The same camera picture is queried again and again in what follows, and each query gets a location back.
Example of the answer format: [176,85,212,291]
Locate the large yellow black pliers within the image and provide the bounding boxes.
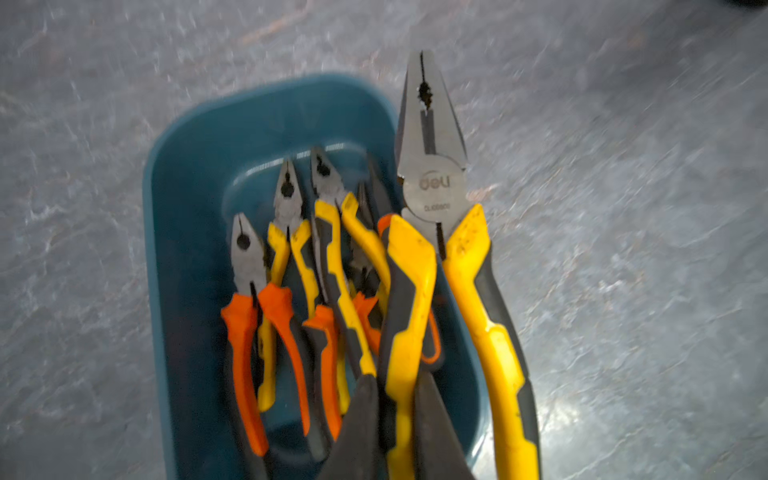
[378,50,542,479]

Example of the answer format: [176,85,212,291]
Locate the orange black pliers in box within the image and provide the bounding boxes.
[301,179,443,442]

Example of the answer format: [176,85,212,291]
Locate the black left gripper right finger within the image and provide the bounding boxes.
[413,369,474,480]

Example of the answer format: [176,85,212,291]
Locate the yellow black pliers in box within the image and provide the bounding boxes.
[257,159,350,437]

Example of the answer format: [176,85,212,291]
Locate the orange black pliers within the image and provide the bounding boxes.
[301,179,443,442]
[221,213,312,461]

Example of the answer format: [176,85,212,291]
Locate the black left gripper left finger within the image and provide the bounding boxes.
[317,374,380,480]

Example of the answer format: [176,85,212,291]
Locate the teal plastic storage box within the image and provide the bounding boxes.
[142,73,490,480]

